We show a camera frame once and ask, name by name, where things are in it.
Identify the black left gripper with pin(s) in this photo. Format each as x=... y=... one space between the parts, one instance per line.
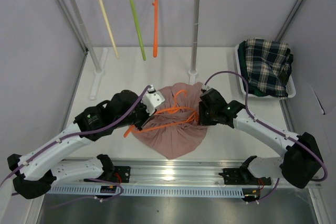
x=147 y=117

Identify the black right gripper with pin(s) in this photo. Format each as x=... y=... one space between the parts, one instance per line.
x=203 y=120

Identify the pink pleated skirt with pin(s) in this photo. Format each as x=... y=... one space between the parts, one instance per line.
x=175 y=141

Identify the orange plastic hanger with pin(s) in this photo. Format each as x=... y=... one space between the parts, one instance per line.
x=155 y=38
x=193 y=117

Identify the plaid green white skirt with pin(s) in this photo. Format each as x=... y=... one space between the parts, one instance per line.
x=266 y=65

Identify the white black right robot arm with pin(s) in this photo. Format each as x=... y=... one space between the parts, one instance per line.
x=299 y=158

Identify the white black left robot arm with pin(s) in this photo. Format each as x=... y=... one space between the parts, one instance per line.
x=92 y=124

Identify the cream plastic hanger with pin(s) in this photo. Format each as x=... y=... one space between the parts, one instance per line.
x=108 y=26

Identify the green plastic hanger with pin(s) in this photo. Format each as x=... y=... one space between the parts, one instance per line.
x=138 y=29

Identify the orange plastic hanger on rack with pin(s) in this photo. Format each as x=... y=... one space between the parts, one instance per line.
x=155 y=38

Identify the white perforated laundry basket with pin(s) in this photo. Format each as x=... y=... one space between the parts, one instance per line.
x=290 y=87

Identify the white metal clothes rack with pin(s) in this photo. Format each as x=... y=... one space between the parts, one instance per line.
x=99 y=64

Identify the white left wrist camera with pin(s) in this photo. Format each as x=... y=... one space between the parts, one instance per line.
x=152 y=101

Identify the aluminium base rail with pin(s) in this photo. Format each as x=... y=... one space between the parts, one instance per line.
x=168 y=171

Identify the white slotted cable duct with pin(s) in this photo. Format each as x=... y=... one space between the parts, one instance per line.
x=163 y=191

